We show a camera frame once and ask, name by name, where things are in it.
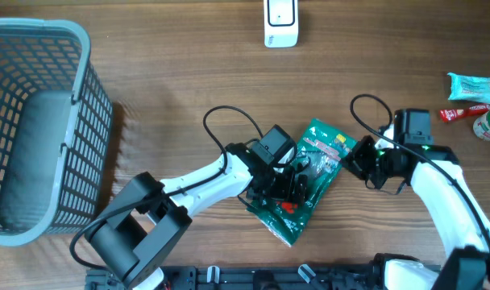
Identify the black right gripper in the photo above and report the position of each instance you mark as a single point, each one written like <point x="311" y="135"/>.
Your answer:
<point x="355" y="159"/>

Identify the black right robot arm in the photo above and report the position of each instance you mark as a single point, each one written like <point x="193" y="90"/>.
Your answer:
<point x="434" y="174"/>

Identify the mint green wipes packet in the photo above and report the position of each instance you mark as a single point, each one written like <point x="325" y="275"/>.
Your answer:
<point x="473" y="89"/>

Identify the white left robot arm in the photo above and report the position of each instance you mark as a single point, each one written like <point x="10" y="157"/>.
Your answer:
<point x="139" y="228"/>

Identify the red Nescafe stick sachet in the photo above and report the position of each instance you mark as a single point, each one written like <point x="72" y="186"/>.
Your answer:
<point x="451" y="115"/>

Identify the white barcode scanner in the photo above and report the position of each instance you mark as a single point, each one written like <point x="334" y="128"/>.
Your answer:
<point x="281" y="23"/>

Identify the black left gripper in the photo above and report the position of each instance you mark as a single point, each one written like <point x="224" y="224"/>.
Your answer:
<point x="288" y="192"/>

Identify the grey plastic shopping basket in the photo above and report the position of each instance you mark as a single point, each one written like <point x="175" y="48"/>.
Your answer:
<point x="55" y="125"/>

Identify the green 3M gloves packet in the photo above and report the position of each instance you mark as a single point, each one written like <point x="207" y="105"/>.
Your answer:
<point x="319" y="151"/>

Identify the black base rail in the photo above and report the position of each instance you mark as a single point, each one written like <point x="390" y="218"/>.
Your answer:
<point x="350" y="276"/>

